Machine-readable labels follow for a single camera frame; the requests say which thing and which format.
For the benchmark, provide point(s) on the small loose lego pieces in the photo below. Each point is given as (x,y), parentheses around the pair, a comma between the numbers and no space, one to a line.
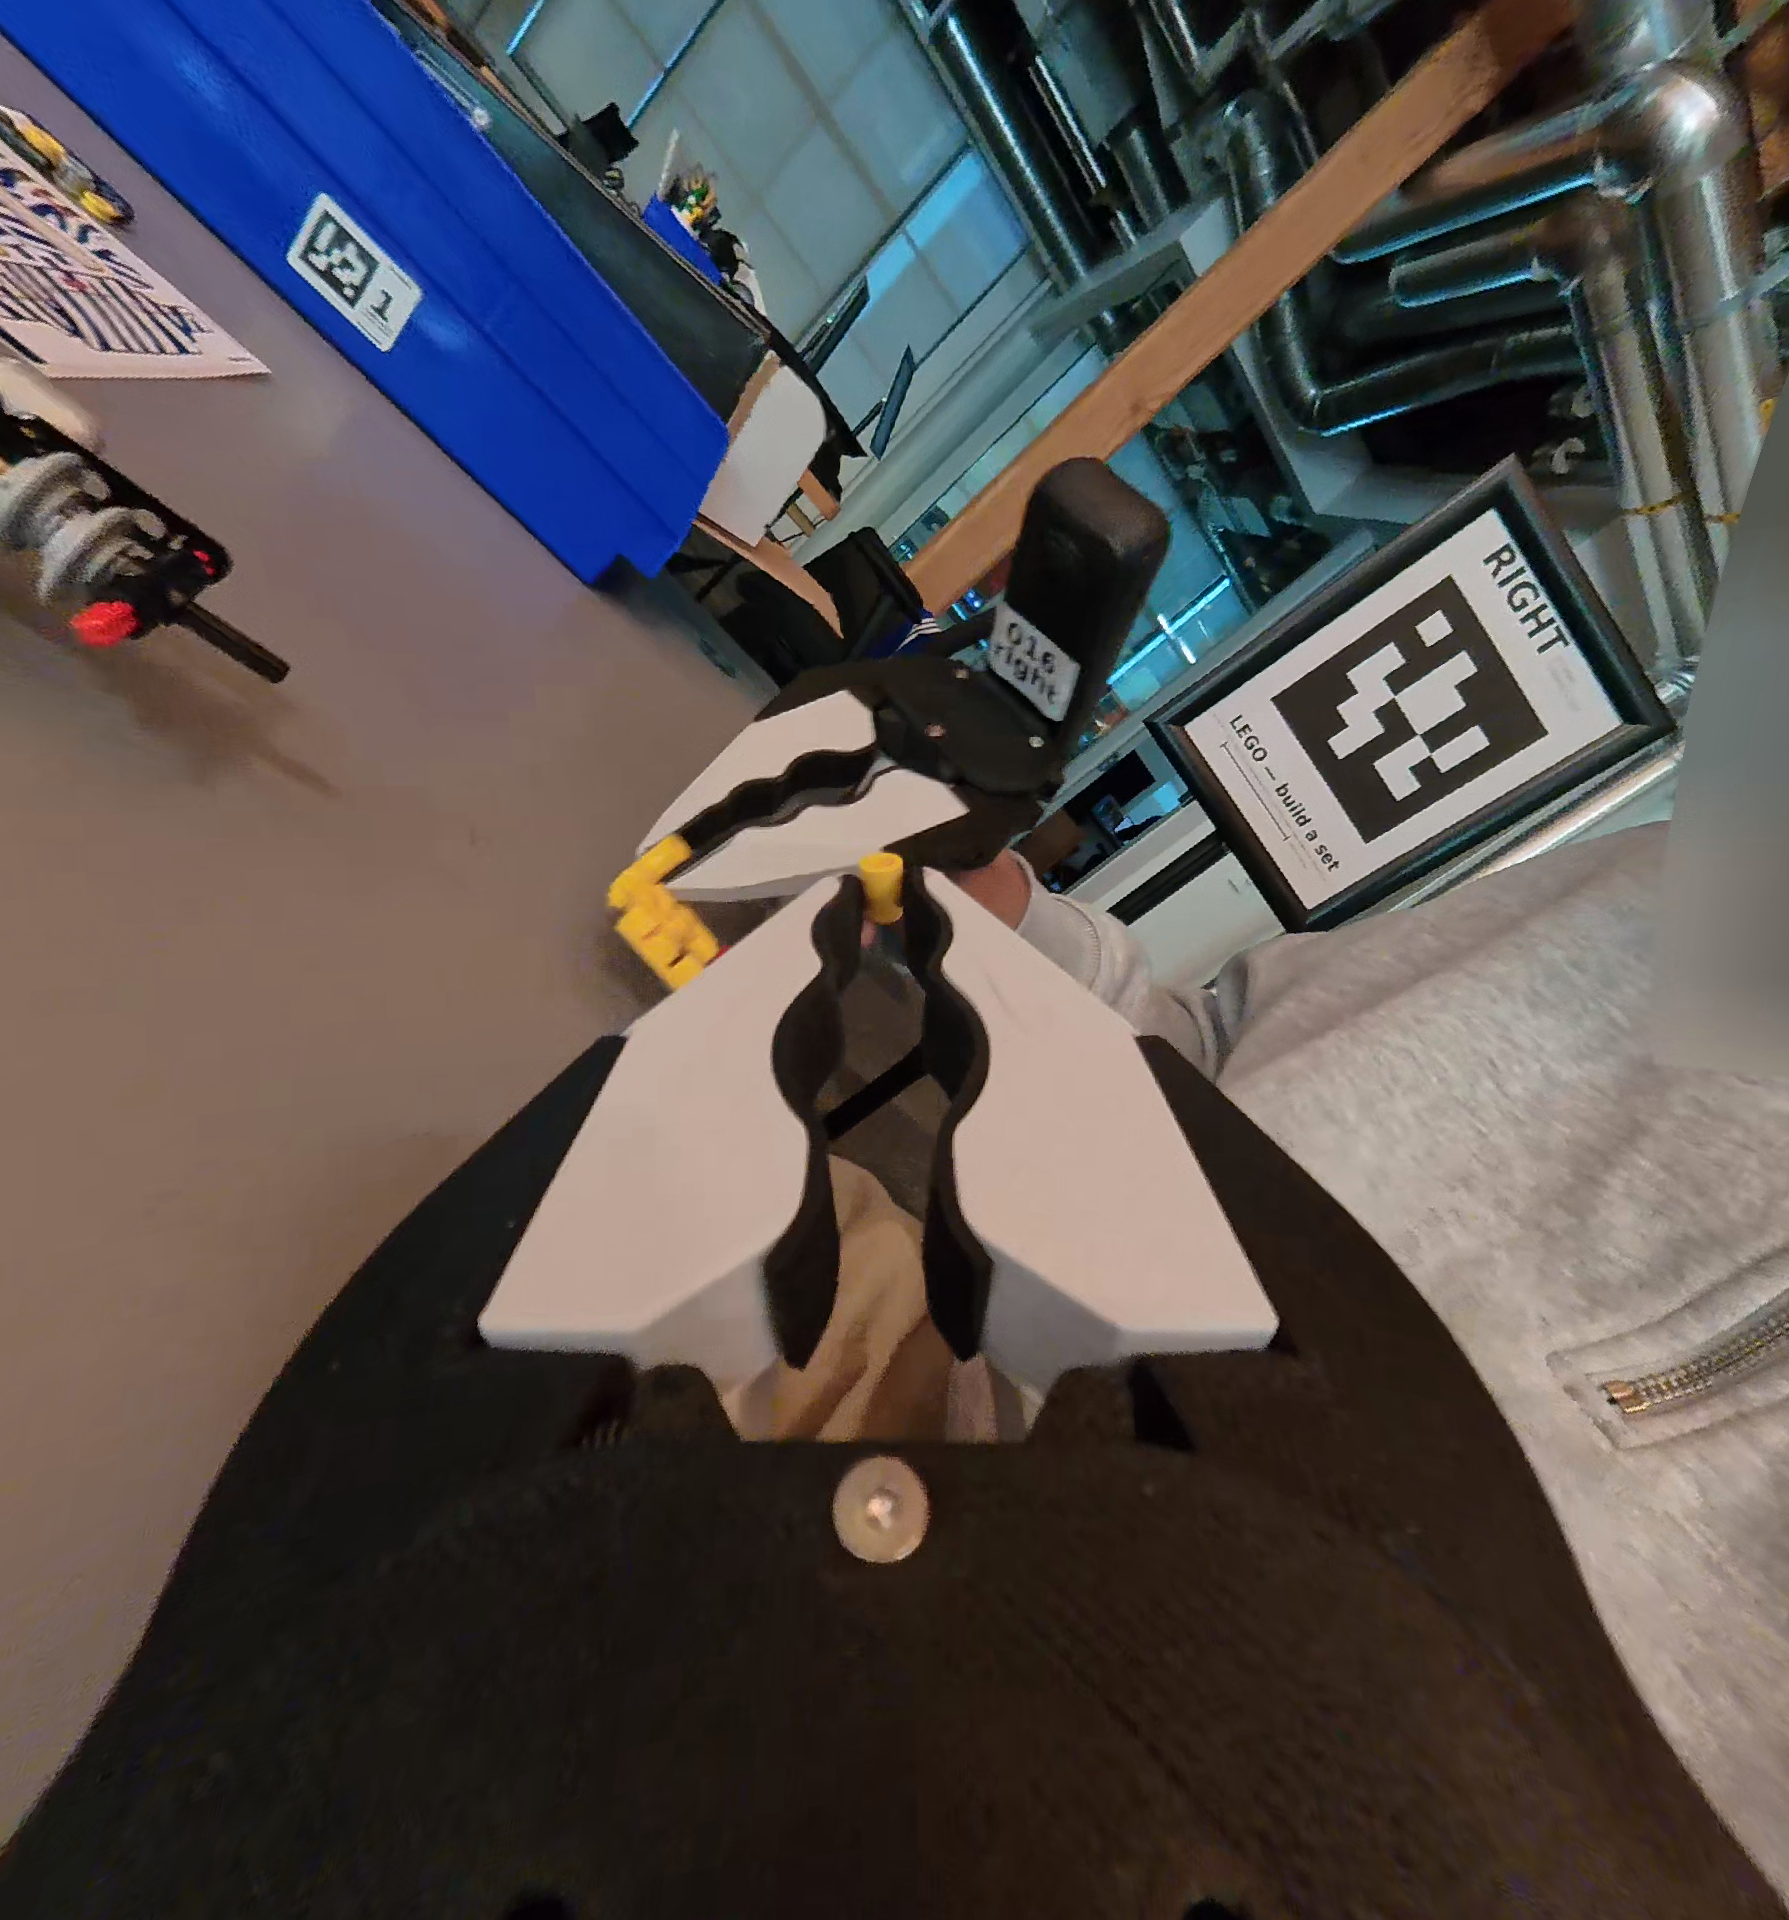
(61,165)

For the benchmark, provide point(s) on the printed instruction sheet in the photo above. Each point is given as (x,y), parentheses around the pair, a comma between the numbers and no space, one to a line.
(69,284)

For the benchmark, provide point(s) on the person's right hand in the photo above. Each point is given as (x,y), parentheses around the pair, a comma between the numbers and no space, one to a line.
(1016,900)

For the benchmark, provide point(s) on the yellow lego assembly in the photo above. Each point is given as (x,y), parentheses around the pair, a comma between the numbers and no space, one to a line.
(660,923)

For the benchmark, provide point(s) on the cluttered background desk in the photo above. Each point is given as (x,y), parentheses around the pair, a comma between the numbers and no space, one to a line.
(655,241)

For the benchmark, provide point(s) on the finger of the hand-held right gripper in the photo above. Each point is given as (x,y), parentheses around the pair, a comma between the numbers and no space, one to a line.
(766,759)
(819,847)

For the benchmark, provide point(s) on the black lego model with spring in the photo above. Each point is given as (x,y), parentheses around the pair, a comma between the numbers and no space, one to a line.
(98,525)

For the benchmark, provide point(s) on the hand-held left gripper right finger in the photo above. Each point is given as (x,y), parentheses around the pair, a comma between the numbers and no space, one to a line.
(1103,1201)

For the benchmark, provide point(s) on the blue plastic bin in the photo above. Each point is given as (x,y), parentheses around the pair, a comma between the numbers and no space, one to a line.
(430,255)

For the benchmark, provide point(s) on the person's right forearm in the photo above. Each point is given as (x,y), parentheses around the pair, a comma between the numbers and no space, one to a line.
(1134,976)

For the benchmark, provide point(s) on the wooden beam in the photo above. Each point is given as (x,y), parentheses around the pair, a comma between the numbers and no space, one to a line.
(1208,332)

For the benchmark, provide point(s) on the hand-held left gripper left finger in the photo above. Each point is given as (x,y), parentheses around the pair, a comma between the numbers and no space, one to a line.
(638,1201)

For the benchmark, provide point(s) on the small yellow lego pin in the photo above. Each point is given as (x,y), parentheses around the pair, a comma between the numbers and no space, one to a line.
(880,884)

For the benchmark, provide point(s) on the person's beige pants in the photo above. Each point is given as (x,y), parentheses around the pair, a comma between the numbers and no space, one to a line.
(862,1321)

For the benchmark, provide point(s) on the person's grey sweatshirt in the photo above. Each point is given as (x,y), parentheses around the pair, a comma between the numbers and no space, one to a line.
(1509,1275)

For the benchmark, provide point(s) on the silver ventilation ducts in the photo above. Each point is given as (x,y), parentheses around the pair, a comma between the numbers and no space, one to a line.
(1433,299)

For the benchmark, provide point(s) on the black office chair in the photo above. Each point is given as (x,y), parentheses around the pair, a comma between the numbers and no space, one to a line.
(819,600)

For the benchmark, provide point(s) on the framed marker sign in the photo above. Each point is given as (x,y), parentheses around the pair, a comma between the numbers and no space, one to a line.
(1412,705)

